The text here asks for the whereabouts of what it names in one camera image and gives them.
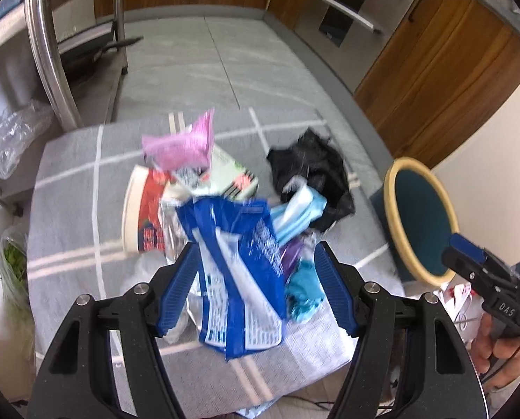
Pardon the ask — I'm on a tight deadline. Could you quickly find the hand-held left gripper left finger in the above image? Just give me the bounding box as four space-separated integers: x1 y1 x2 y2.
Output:
26 242 199 419

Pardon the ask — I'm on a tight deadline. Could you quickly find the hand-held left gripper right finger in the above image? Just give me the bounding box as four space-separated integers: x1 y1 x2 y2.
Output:
314 241 490 419

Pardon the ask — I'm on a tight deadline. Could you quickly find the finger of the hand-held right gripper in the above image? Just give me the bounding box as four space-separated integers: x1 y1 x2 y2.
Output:
443 233 520 300

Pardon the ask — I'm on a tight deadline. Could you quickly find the teal packet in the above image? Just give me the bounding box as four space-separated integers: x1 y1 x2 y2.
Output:
284 257 328 324

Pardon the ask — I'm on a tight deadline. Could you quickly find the blue bin with yellow rim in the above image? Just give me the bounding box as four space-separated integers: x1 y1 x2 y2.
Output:
371 157 461 289

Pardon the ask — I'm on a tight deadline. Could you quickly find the blue snack bag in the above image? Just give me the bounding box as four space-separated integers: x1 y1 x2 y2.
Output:
175 196 289 361

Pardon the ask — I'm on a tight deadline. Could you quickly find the light blue wrapper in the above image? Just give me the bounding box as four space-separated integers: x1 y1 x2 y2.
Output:
271 183 328 245

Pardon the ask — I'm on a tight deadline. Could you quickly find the pink wrapper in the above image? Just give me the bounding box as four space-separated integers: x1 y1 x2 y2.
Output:
141 109 217 171

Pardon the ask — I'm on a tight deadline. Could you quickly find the person's right hand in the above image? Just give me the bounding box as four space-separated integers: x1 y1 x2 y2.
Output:
471 314 520 396

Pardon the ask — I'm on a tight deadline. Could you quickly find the white red plastic bag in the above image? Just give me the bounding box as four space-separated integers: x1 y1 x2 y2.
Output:
434 281 483 337

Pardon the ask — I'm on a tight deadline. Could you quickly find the purple wrapper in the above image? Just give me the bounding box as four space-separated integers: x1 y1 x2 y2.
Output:
279 231 317 280

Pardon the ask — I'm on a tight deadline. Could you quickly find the white red noodle cup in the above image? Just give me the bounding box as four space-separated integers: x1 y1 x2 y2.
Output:
124 164 177 256

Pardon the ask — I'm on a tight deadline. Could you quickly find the black plastic bag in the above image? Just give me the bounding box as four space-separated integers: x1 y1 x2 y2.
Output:
266 127 357 232

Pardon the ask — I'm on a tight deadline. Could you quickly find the grey checked cloth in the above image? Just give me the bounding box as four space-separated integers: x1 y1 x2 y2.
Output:
26 107 407 419

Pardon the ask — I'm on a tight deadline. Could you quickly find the green white carton box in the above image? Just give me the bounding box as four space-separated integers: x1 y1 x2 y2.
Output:
199 144 261 204

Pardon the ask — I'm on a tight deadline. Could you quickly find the bag of green vegetables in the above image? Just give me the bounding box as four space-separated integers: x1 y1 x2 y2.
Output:
0 225 36 315

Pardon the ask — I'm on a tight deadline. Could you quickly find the clear plastic bag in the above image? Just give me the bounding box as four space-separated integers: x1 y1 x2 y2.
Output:
0 100 53 179

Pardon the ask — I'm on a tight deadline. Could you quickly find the black pan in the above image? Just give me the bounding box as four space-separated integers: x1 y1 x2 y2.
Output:
57 35 145 81

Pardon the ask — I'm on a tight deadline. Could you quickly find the stainless steel oven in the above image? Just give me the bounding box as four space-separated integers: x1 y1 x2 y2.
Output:
292 0 429 92

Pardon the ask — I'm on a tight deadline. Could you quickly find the stainless steel rack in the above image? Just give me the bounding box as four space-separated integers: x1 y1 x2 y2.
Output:
0 0 132 271

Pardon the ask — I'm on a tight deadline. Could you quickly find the black floor cable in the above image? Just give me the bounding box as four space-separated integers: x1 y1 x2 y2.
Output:
286 395 343 407

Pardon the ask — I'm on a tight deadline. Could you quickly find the wooden cabinet with black handle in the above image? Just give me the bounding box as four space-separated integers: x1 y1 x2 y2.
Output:
353 0 520 171

